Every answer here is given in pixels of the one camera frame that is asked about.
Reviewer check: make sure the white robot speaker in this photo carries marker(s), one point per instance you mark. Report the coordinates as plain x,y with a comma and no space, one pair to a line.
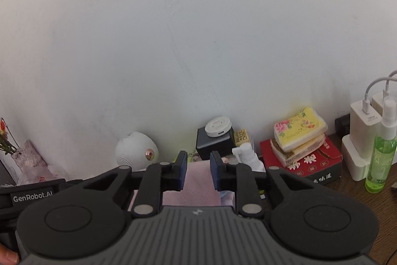
137,151

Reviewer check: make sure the white charger adapter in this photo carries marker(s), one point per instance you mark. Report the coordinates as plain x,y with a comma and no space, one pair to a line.
377,101
363,128

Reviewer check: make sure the white power strip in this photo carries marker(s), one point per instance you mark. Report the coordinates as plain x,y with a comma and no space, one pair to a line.
357,156

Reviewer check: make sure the white round device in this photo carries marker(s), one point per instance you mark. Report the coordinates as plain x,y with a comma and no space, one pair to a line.
218,126

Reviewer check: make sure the dark square box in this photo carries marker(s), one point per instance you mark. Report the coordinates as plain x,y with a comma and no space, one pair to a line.
223,144

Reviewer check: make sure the clear plastic bag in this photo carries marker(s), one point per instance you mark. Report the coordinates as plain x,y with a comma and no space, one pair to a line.
38,174

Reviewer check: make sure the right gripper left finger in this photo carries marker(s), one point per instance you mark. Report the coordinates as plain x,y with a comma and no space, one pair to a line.
89,217

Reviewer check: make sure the wrapped flower vase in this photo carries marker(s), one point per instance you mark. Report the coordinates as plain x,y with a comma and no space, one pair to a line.
27,158

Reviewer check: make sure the green spray bottle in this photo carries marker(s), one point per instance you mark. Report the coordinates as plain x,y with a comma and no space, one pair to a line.
384,149

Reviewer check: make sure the black red box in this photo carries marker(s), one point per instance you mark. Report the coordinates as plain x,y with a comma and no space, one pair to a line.
322,166

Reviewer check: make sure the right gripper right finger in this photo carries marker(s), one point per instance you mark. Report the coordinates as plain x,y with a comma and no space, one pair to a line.
306,218

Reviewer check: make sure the white spray bottle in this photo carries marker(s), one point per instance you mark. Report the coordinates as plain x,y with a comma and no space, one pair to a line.
245,154

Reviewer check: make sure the person's left hand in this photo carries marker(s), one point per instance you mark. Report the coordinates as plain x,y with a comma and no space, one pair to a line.
8,257

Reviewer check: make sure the pink blue purple garment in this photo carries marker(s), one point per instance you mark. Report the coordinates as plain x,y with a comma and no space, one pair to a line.
198,189

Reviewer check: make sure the yellow tissue packs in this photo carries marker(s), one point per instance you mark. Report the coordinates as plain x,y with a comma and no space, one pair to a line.
298,136

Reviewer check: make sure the dried rose bouquet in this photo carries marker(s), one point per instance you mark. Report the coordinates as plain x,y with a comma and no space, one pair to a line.
8,143

